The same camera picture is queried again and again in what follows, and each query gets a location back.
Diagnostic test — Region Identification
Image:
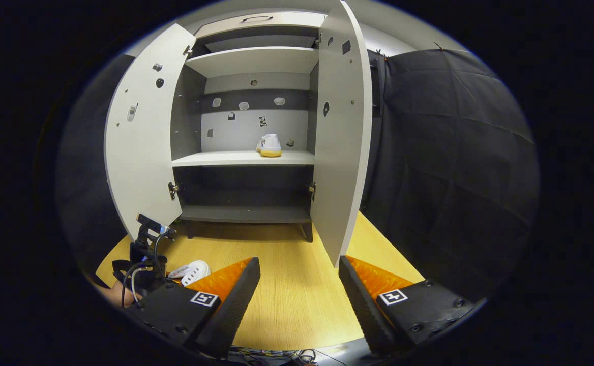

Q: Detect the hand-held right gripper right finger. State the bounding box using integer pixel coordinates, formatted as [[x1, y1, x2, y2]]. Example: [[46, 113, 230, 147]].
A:
[[339, 255, 476, 356]]

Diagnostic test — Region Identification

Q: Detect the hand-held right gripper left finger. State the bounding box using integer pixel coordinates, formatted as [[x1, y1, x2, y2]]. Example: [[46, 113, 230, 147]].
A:
[[133, 257, 261, 359]]

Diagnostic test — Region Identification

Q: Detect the white canvas shoe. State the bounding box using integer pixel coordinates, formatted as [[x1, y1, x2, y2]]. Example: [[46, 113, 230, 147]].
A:
[[167, 260, 211, 287], [256, 133, 283, 158]]

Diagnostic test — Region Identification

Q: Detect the white cabinet door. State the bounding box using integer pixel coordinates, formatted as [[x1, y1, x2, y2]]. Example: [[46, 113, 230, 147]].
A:
[[104, 23, 197, 242], [310, 0, 374, 267]]

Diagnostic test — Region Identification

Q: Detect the white shoe cabinet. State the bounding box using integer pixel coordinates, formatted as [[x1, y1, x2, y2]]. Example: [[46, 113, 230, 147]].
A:
[[169, 11, 328, 242]]

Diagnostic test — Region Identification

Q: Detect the white cabinet drawer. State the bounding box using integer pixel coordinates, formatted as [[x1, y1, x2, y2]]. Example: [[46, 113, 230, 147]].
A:
[[194, 12, 326, 39]]

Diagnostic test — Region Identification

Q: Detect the bundle of cables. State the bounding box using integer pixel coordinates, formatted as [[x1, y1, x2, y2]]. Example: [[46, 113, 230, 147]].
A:
[[228, 346, 348, 366]]

